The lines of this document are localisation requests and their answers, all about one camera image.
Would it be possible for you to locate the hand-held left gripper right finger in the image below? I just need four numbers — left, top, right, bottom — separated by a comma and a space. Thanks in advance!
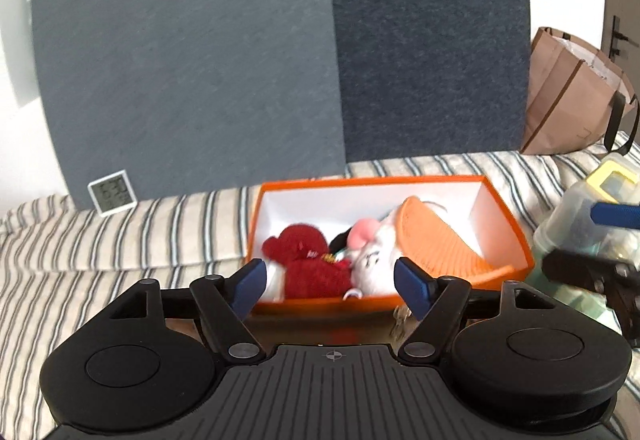
393, 257, 551, 366

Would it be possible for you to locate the orange cardboard box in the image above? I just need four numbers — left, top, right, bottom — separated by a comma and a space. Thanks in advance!
247, 175, 536, 315

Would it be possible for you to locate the clear plastic storage container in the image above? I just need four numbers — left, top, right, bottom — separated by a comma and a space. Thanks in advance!
530, 155, 640, 336

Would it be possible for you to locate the dark blue felt panel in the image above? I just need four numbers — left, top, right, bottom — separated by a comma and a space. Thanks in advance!
324, 0, 532, 165

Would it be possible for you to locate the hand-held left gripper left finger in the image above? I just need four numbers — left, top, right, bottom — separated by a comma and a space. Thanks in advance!
109, 257, 268, 363

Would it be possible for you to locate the orange silicone honeycomb mat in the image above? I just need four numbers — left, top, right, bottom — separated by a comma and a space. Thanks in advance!
395, 196, 516, 285

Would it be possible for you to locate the brown paper bag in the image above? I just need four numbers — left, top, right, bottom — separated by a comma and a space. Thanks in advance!
520, 26, 640, 155

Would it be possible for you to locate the red plush toy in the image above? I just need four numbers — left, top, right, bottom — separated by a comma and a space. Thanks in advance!
261, 224, 353, 299

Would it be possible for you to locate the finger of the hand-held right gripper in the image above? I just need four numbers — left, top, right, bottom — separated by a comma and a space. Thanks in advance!
590, 202, 640, 225
542, 249, 640, 351

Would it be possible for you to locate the metal door handle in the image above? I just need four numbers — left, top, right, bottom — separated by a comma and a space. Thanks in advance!
610, 14, 632, 58

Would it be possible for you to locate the light grey felt panel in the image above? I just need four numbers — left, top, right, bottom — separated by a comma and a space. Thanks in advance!
30, 0, 348, 211

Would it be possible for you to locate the olive bag with red stripe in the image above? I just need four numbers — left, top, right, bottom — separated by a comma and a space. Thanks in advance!
165, 310, 416, 351

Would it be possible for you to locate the white digital thermometer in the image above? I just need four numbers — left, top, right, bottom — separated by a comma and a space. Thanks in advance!
87, 171, 137, 218

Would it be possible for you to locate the white plush toy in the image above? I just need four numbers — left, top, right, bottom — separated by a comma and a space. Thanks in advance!
327, 205, 416, 298

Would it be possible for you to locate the striped bed sheet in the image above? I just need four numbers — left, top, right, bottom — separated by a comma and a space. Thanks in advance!
0, 132, 640, 440

